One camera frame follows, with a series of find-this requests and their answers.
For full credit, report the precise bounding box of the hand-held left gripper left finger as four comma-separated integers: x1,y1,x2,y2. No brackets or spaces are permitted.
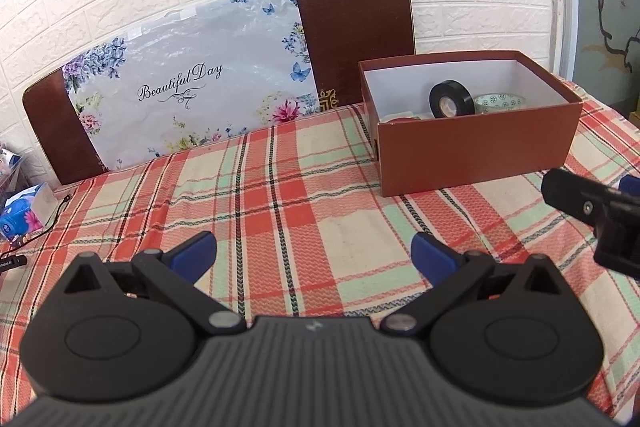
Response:
62,231,246,335

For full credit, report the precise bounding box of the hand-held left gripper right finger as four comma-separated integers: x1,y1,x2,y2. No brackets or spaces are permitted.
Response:
381,232,568,335

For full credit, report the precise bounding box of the brown cardboard box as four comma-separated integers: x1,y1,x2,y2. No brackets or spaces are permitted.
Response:
357,49,584,198

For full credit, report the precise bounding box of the clear printed tape roll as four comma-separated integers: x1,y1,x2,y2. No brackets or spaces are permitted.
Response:
472,92,527,114

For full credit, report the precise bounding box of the black tape roll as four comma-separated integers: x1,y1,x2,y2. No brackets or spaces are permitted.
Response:
428,80,476,118

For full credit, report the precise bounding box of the plaid blanket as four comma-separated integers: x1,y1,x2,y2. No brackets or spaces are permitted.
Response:
0,77,640,427

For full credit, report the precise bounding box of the blue tissue pack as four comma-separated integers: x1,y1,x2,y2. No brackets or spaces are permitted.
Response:
0,184,56,242

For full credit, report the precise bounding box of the floral plastic sheet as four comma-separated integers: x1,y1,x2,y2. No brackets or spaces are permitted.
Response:
62,0,321,170

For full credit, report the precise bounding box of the clear container of packets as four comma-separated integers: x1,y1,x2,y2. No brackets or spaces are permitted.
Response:
0,142,24,208

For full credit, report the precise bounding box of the black cable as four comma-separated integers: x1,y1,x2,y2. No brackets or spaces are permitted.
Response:
0,192,76,259

